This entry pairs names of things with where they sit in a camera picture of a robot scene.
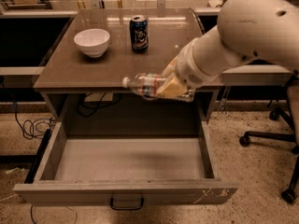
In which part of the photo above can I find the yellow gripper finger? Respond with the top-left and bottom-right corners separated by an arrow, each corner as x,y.
157,73 -> 187,98
162,57 -> 178,77

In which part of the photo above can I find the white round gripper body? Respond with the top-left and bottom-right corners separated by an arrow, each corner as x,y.
175,38 -> 218,88

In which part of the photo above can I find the clear plastic water bottle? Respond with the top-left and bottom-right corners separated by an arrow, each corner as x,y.
122,73 -> 195,102

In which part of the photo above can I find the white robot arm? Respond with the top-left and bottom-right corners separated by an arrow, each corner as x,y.
157,0 -> 299,99

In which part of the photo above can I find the open grey top drawer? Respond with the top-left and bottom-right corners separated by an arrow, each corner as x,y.
14,123 -> 238,207

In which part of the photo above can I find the blue soda can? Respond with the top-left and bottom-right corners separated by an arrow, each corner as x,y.
129,15 -> 149,53

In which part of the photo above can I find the white ceramic bowl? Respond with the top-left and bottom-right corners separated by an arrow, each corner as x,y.
74,29 -> 110,58

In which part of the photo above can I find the black office chair base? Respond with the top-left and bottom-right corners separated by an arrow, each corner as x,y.
239,75 -> 299,203

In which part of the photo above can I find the black cable inside cabinet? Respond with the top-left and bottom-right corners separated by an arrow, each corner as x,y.
76,92 -> 123,119

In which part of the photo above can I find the black drawer handle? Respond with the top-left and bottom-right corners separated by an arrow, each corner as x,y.
109,197 -> 144,211

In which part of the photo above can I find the blue cable on floor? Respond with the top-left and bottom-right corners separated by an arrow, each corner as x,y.
0,77 -> 57,141

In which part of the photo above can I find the black drawer slide rail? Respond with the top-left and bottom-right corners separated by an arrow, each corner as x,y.
24,129 -> 51,184

